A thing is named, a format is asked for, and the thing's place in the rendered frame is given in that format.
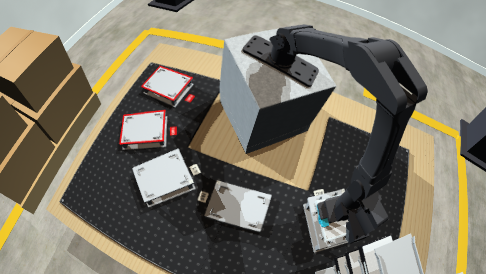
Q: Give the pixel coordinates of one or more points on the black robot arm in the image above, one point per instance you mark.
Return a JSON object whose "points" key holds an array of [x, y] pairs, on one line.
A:
{"points": [[378, 67]]}

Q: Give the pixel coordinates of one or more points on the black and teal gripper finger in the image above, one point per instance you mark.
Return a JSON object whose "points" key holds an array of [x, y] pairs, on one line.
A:
{"points": [[323, 222]]}

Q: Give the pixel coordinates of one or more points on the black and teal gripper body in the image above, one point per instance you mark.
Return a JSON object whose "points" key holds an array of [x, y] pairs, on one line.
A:
{"points": [[326, 208]]}

